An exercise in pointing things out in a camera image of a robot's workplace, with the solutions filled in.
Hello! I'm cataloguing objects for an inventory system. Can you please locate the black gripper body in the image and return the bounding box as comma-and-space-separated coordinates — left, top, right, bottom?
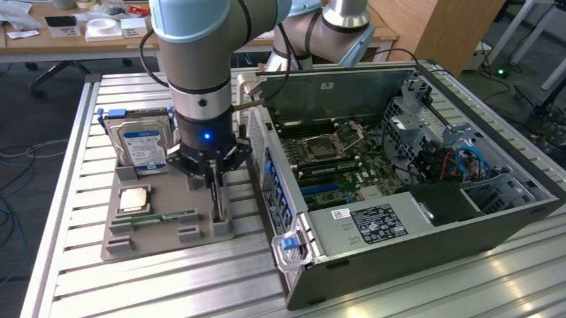
177, 111, 235, 160

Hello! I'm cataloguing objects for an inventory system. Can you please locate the black graphics card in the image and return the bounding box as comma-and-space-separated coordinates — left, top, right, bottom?
207, 158, 230, 223

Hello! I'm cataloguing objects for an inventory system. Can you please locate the grey parts rack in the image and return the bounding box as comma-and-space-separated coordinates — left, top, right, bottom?
100, 162, 237, 262

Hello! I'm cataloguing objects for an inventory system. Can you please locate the hard disk with blue carrier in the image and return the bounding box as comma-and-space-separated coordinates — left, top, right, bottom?
96, 106, 178, 176

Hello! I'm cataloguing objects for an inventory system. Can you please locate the copper coloured CPU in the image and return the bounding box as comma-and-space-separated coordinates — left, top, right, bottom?
119, 187, 151, 213

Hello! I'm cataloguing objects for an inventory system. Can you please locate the black RAM slot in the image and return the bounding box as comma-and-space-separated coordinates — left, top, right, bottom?
277, 119, 335, 139

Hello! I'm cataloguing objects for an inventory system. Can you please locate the CPU socket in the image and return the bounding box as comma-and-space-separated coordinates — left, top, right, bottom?
301, 134, 345, 163

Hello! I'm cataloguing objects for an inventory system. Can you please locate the blue expansion slot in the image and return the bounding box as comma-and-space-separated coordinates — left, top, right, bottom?
301, 183, 350, 196

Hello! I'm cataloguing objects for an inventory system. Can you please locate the metal socket cover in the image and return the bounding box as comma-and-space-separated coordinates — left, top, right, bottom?
334, 119, 369, 152

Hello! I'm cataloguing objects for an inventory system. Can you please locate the blue case latch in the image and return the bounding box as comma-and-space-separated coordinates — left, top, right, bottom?
282, 235, 302, 254

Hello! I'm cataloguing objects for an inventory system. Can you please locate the green motherboard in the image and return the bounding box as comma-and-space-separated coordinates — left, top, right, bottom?
265, 109, 413, 213

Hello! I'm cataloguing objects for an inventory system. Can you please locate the plain white box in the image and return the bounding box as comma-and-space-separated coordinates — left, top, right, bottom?
119, 17, 150, 39

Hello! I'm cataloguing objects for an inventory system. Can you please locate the grey power supply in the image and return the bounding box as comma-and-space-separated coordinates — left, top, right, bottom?
307, 192, 437, 258

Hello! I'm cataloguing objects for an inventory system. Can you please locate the white tape roll on box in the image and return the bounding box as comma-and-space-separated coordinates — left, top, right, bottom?
84, 18, 125, 42

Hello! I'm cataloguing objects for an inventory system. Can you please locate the black chair base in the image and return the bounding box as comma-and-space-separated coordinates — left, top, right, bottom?
26, 61, 134, 99

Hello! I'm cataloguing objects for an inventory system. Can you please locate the metal drive cage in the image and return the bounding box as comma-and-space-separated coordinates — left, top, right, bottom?
379, 95, 448, 166

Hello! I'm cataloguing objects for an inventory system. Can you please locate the wooden desk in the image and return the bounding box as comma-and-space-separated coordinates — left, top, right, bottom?
0, 0, 400, 64

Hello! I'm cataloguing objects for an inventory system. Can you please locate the white box with black top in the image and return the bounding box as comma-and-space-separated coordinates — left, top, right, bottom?
44, 15, 82, 38

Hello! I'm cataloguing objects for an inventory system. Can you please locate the white paper card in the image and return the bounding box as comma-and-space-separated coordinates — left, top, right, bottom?
7, 29, 42, 40

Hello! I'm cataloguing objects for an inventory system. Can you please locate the open dark PC case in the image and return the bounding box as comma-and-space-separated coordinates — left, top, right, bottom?
237, 61, 561, 311

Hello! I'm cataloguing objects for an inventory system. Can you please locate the crumpled plastic bag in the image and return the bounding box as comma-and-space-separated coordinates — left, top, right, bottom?
0, 0, 43, 29

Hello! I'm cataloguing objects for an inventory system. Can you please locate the wooden cabinet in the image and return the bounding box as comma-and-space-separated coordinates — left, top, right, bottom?
366, 0, 508, 77

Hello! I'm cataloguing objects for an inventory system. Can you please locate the metal disk bay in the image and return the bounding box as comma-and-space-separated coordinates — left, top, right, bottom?
460, 172, 538, 216

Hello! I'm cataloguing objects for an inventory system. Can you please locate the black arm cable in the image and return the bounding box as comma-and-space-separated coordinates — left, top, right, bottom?
139, 23, 295, 107

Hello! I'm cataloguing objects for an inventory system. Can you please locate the white floor cable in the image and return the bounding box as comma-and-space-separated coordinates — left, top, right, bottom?
0, 138, 67, 160

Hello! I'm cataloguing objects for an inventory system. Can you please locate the black wire bundle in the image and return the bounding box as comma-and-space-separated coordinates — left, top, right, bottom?
410, 145, 448, 183

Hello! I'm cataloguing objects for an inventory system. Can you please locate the blue floor cable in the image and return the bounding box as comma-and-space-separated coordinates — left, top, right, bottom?
0, 158, 35, 286

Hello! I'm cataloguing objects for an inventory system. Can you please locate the red wire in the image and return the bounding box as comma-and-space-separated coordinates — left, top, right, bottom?
442, 150, 457, 180

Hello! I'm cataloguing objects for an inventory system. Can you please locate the black cable behind case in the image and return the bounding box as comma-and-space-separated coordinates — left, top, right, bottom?
353, 48, 421, 69

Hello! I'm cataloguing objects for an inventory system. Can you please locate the blue wire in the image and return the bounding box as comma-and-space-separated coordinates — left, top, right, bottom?
456, 145, 490, 180

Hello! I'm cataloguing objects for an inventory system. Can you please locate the white switch box red button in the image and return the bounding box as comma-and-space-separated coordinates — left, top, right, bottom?
469, 41, 493, 71

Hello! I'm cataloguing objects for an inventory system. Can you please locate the white table frame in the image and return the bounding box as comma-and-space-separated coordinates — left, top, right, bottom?
484, 0, 566, 90

